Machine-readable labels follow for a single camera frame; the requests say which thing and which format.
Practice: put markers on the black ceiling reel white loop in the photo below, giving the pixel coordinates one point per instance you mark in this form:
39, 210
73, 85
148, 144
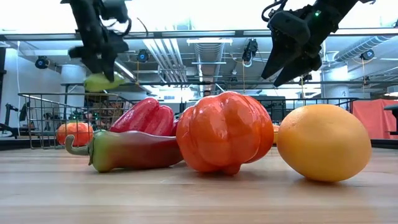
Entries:
250, 49

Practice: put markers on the silver spiral air duct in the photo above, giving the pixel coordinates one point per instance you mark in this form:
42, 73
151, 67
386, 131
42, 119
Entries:
360, 46

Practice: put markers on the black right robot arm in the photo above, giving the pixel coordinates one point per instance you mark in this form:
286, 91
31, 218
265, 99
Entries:
335, 15

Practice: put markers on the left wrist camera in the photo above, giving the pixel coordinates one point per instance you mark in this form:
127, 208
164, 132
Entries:
115, 11

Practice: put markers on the white round column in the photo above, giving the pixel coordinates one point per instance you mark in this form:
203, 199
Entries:
337, 84
71, 88

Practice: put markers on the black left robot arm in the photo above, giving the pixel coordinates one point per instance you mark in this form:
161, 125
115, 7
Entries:
84, 11

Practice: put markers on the white ceiling light panel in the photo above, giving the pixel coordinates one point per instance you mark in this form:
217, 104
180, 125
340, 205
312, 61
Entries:
209, 41

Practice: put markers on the red black background machine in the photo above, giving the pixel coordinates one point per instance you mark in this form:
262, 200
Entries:
9, 107

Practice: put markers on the black pedestal table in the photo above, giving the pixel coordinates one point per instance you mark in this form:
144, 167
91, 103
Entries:
392, 107

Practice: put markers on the red bell pepper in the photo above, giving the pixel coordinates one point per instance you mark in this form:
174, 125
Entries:
146, 116

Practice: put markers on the black blue ceiling reel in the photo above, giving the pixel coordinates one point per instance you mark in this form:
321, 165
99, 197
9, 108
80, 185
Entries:
367, 55
142, 56
41, 62

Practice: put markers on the orange yellow citrus fruit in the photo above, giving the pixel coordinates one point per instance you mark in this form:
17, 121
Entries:
323, 143

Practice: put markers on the black background screen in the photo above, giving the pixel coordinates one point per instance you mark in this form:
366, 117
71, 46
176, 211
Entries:
277, 107

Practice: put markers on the black overhead rig beam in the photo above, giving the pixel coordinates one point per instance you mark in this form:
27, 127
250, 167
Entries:
239, 33

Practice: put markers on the orange persimmon green calyx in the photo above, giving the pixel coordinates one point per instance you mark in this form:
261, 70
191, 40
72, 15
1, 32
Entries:
74, 135

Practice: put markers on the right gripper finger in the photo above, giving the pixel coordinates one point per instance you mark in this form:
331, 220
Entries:
303, 68
278, 57

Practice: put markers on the silver ceiling air duct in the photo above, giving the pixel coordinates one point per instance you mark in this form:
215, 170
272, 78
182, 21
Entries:
209, 56

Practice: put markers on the orange cloth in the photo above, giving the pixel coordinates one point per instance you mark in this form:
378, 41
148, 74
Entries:
373, 119

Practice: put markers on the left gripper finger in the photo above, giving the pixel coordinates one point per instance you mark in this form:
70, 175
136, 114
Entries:
94, 65
110, 67

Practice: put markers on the long red green chili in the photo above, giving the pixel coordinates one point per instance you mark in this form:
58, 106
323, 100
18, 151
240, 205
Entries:
133, 149

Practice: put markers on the orange ribbed pumpkin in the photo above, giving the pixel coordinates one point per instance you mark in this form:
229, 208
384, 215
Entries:
224, 133

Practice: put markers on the black background monitor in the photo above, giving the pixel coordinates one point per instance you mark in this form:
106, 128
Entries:
25, 111

